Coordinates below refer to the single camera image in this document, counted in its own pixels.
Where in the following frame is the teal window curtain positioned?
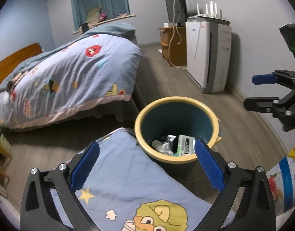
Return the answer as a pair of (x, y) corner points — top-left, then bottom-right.
(70, 0), (130, 30)

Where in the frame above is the clear crumpled plastic wrapper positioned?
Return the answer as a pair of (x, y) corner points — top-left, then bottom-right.
(152, 140), (174, 156)

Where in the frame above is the wooden bed headboard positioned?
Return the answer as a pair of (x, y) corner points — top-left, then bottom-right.
(0, 43), (43, 84)

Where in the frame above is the black monitor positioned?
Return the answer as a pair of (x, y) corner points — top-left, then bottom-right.
(165, 0), (188, 26)

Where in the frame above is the yellow rim teal trash bin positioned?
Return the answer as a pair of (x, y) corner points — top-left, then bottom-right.
(134, 96), (222, 165)

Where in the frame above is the white air purifier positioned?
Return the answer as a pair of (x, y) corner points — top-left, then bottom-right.
(186, 16), (232, 94)

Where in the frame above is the blue white printed bag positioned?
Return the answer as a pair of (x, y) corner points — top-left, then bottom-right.
(266, 141), (295, 216)

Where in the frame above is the white wifi router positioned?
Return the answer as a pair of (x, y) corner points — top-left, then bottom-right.
(189, 1), (223, 19)

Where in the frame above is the white cable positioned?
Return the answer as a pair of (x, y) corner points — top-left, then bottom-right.
(167, 0), (187, 69)

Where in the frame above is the blue cartoon pillow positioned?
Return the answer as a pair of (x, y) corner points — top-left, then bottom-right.
(50, 127), (235, 231)

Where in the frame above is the white green medicine box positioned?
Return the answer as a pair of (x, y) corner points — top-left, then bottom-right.
(177, 135), (196, 157)

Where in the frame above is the black plastic bag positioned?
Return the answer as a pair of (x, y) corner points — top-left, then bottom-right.
(162, 135), (178, 154)

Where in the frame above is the wooden nightstand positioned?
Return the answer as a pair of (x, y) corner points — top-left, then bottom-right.
(0, 145), (12, 188)

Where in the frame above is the wooden tv cabinet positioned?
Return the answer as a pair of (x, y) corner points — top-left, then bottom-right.
(159, 27), (187, 67)

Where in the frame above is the blue cartoon duvet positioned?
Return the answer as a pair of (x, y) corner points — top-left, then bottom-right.
(0, 34), (142, 129)

